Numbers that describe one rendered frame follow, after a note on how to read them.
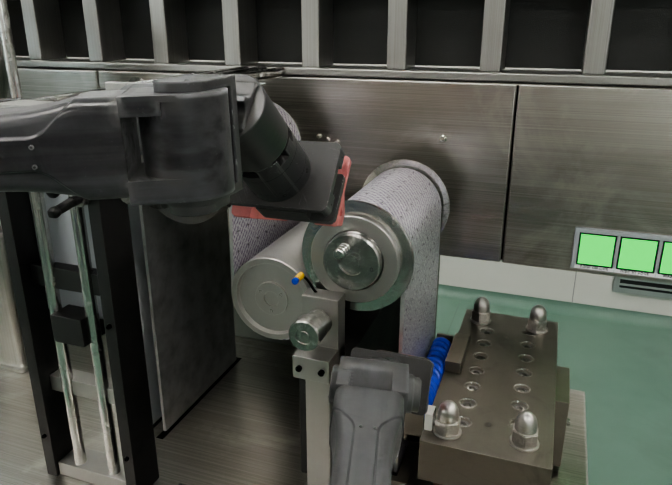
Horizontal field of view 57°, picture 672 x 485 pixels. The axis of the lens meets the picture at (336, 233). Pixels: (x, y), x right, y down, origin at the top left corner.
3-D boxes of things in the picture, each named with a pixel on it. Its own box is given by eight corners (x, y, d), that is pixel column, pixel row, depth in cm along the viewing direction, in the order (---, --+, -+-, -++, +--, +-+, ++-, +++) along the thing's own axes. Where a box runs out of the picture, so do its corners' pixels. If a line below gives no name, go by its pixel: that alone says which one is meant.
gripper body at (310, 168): (332, 220, 53) (304, 181, 46) (227, 209, 56) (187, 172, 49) (347, 153, 55) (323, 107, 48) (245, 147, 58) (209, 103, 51)
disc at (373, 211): (305, 305, 82) (298, 197, 78) (306, 303, 83) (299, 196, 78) (414, 317, 77) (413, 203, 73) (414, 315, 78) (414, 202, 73)
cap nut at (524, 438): (507, 448, 76) (511, 417, 75) (510, 431, 79) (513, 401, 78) (538, 455, 75) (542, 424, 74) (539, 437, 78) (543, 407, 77)
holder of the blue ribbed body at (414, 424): (403, 439, 84) (404, 408, 83) (435, 358, 104) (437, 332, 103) (426, 445, 83) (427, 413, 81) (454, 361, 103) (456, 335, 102)
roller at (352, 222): (313, 298, 80) (307, 213, 77) (370, 236, 103) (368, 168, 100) (399, 307, 76) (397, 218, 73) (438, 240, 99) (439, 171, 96)
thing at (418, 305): (395, 417, 83) (400, 293, 77) (431, 338, 104) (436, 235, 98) (399, 418, 83) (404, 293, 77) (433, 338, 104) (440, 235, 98)
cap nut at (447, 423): (430, 436, 78) (432, 406, 77) (435, 420, 82) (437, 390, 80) (459, 443, 77) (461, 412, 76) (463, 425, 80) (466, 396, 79)
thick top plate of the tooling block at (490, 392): (417, 478, 80) (419, 439, 78) (464, 337, 115) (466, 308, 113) (546, 510, 75) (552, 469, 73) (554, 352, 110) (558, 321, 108)
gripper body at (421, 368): (427, 415, 74) (416, 421, 67) (347, 398, 77) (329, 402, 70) (435, 361, 75) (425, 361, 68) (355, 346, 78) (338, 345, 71)
